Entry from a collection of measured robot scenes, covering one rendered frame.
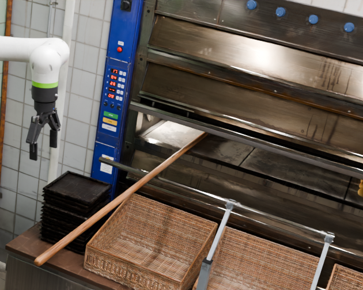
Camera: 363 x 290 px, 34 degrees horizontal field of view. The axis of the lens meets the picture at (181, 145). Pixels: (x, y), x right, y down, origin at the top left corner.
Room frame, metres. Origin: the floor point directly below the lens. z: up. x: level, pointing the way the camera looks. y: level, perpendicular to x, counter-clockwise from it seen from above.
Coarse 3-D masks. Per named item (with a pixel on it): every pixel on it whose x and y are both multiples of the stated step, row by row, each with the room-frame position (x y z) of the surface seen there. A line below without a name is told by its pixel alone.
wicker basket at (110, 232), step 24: (120, 216) 2.97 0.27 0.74; (144, 216) 3.00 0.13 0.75; (168, 216) 2.97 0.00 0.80; (192, 216) 2.93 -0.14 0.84; (96, 240) 2.72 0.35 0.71; (120, 240) 2.96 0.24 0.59; (144, 240) 2.96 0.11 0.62; (168, 240) 2.92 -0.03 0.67; (96, 264) 2.61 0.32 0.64; (120, 264) 2.56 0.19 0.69; (144, 264) 2.76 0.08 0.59; (168, 264) 2.80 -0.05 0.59; (192, 264) 2.58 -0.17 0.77; (144, 288) 2.51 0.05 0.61; (168, 288) 2.58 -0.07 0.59
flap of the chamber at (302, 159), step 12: (132, 108) 2.96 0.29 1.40; (168, 120) 2.89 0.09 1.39; (180, 120) 2.87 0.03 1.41; (204, 120) 3.02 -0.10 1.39; (216, 132) 2.81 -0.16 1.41; (240, 132) 2.92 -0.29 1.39; (252, 144) 2.75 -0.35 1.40; (288, 156) 2.69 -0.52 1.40; (300, 156) 2.68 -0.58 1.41; (324, 156) 2.83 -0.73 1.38; (324, 168) 2.64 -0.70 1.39; (336, 168) 2.62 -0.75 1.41; (360, 168) 2.73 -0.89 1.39
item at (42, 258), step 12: (204, 132) 3.31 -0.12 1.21; (192, 144) 3.10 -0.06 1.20; (156, 168) 2.68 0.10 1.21; (144, 180) 2.53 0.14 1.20; (132, 192) 2.40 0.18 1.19; (108, 204) 2.23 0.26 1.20; (96, 216) 2.11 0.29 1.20; (84, 228) 2.01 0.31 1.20; (60, 240) 1.89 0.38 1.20; (72, 240) 1.93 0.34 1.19; (48, 252) 1.80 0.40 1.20; (36, 264) 1.74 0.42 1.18
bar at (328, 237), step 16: (144, 176) 2.68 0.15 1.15; (160, 176) 2.67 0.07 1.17; (192, 192) 2.59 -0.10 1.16; (208, 192) 2.59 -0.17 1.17; (240, 208) 2.52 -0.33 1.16; (256, 208) 2.51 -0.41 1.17; (224, 224) 2.47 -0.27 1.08; (288, 224) 2.45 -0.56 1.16; (304, 224) 2.44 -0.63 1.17; (208, 256) 2.36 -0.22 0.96; (208, 272) 2.31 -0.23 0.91
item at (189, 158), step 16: (144, 144) 3.09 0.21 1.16; (160, 144) 3.07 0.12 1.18; (192, 160) 2.99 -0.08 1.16; (208, 160) 2.98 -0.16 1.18; (240, 176) 2.91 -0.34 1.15; (256, 176) 2.88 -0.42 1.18; (288, 192) 2.83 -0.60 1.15; (304, 192) 2.80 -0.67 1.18; (320, 192) 2.83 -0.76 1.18; (336, 208) 2.75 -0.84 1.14; (352, 208) 2.72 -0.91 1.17
